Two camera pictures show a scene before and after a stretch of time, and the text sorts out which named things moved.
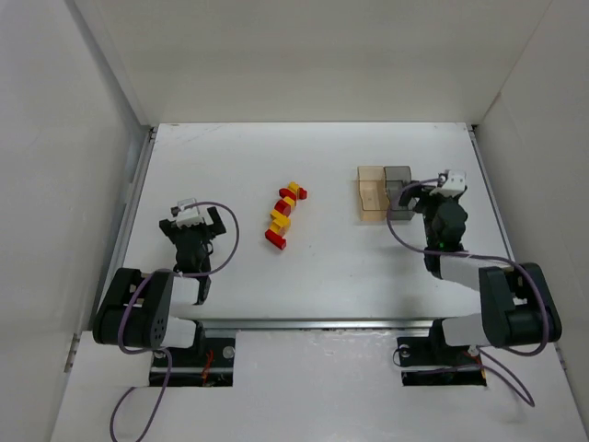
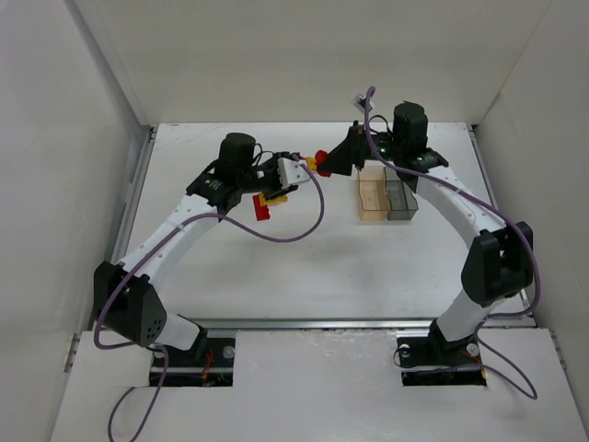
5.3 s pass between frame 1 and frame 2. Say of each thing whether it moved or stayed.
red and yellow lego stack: moved
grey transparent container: stayed
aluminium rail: stayed
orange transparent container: stayed
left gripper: moved
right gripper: moved
